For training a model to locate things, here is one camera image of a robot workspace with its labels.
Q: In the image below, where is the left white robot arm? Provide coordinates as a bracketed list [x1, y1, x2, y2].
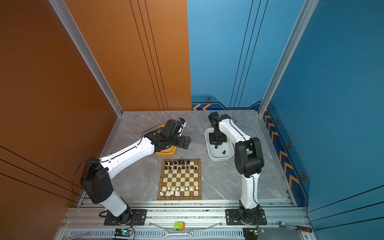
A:
[80, 118, 191, 225]

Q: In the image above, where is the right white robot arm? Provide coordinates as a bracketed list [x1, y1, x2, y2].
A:
[205, 112, 267, 225]

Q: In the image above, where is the wooden chess board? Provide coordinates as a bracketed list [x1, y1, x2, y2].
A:
[157, 159, 203, 201]

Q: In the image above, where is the right circuit board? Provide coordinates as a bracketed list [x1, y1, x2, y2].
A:
[243, 228, 265, 240]

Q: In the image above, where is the circuit board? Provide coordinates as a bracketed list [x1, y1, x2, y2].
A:
[113, 228, 135, 240]
[243, 228, 265, 240]

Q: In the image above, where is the left circuit board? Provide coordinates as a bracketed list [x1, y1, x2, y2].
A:
[113, 228, 135, 240]

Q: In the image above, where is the white plastic tray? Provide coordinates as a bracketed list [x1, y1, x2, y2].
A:
[204, 128, 235, 162]

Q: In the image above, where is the yellow plastic tray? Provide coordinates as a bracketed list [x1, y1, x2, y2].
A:
[155, 124, 177, 157]

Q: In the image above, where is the green orange small block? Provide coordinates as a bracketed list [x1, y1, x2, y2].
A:
[174, 222, 185, 230]

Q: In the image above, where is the silver wrench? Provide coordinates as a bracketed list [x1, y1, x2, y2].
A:
[162, 230, 195, 238]

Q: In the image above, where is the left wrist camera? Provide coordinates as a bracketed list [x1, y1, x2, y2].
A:
[178, 118, 186, 128]

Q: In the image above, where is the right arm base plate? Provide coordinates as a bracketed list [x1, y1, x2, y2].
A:
[225, 208, 268, 226]

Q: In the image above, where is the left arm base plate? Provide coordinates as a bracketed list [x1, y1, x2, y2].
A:
[104, 209, 148, 227]

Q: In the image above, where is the red handled ratchet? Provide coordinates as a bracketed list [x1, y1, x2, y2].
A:
[278, 222, 313, 233]

